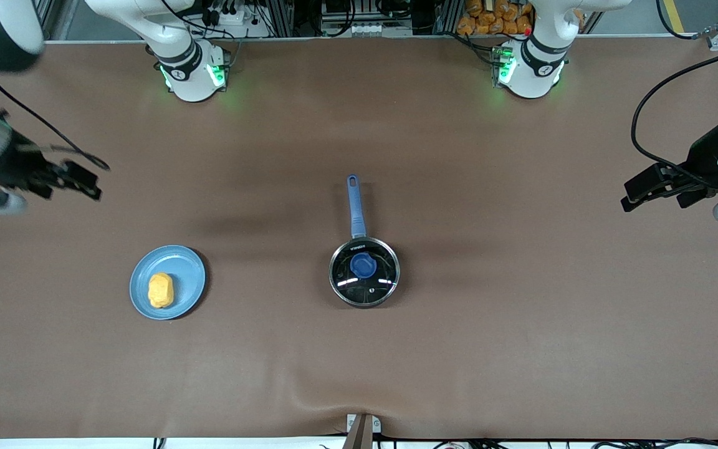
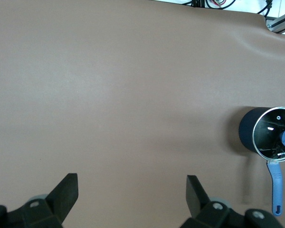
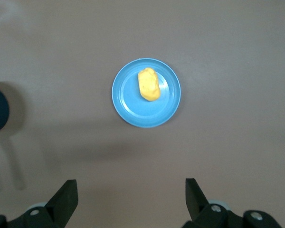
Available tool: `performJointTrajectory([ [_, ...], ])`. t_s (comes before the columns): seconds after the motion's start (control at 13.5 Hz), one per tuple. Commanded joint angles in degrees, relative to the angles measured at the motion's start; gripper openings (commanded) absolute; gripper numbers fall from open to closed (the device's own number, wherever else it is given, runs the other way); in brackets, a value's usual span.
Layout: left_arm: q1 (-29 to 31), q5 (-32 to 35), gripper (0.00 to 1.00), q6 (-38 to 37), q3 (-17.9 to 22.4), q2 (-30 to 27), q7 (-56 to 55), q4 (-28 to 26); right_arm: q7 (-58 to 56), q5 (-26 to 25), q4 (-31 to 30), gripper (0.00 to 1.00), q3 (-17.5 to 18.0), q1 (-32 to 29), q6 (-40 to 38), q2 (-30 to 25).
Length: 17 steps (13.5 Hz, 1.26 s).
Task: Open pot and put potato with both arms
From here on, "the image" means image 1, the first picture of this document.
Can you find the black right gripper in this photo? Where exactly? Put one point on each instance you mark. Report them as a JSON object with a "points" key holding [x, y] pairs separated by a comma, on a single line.
{"points": [[21, 165]]}

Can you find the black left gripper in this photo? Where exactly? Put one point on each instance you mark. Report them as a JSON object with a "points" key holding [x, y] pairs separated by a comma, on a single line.
{"points": [[703, 155]]}

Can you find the yellow potato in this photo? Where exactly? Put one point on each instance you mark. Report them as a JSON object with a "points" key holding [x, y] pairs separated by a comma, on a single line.
{"points": [[161, 290]]}

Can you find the glass lid with blue knob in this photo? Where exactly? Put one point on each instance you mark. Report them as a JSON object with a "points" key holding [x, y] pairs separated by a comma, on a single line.
{"points": [[365, 266]]}

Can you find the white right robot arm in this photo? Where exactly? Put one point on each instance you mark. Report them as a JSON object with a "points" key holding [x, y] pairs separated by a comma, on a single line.
{"points": [[184, 68]]}

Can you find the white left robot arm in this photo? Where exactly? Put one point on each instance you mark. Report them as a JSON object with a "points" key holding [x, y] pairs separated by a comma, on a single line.
{"points": [[533, 68]]}

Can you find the blue round plate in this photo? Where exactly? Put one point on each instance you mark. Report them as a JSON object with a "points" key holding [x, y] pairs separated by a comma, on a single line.
{"points": [[184, 268]]}

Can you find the white power strip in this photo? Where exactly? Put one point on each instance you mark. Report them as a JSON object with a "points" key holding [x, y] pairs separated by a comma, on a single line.
{"points": [[234, 19]]}

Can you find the bag of orange items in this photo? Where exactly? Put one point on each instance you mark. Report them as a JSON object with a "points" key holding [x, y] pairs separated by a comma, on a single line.
{"points": [[490, 15]]}

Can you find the brown table mat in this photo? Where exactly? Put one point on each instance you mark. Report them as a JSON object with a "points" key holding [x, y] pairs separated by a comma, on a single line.
{"points": [[359, 362]]}

